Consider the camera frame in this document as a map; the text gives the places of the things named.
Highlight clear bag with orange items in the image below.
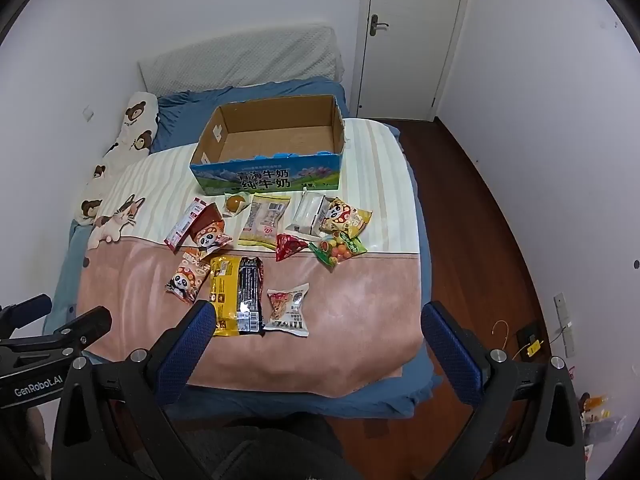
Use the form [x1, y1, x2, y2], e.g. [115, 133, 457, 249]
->
[579, 394, 627, 447]

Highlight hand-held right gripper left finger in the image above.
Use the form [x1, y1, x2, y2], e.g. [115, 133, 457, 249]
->
[51, 300, 221, 480]

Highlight black floor socket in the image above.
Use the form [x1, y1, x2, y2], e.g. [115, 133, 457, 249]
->
[517, 324, 547, 359]

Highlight white power strip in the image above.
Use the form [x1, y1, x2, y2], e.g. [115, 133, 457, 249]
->
[553, 293, 576, 359]

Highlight red triangular snack packet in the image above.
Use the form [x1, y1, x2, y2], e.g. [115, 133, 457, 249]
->
[276, 233, 309, 263]

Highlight cardboard box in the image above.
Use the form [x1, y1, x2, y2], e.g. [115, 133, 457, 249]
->
[189, 94, 347, 197]

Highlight grey pillow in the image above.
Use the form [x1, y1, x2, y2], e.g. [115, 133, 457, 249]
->
[137, 23, 346, 98]

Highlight yellow and black snack packet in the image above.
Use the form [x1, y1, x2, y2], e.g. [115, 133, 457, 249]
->
[209, 255, 266, 337]

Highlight orange panda snack packet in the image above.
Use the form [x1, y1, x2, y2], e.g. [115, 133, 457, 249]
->
[165, 247, 211, 306]

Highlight blue bedsheet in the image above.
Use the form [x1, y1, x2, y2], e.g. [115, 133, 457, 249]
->
[42, 77, 443, 418]

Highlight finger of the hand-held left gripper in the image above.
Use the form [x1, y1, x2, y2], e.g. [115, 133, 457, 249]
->
[47, 306, 113, 358]
[0, 294, 54, 343]

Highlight yellow panda snack packet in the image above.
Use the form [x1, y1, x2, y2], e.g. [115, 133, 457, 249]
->
[320, 196, 373, 240]

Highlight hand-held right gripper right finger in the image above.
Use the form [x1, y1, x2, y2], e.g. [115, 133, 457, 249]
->
[421, 301, 586, 480]

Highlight brown egg in clear wrapper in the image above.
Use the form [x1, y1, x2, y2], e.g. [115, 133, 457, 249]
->
[222, 192, 249, 218]

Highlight white nut snack packet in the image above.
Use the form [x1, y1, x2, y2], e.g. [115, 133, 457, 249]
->
[263, 282, 310, 336]

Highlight cat printed blanket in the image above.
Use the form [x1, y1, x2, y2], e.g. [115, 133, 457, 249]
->
[82, 117, 426, 397]

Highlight bear printed pillow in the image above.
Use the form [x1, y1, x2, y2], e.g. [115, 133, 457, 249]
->
[74, 91, 160, 226]

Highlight beige clear snack packet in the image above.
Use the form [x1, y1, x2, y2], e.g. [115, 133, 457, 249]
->
[238, 193, 292, 250]

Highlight white door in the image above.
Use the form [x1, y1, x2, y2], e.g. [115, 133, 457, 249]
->
[357, 0, 473, 122]

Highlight green snack packet colourful balls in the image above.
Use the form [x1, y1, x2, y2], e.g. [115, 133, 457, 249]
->
[308, 232, 368, 272]

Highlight red panda snack packet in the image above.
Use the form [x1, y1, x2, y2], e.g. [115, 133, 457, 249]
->
[192, 201, 234, 256]

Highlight red and silver snack packet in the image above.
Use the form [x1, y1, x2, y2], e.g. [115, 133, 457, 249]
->
[164, 199, 210, 253]

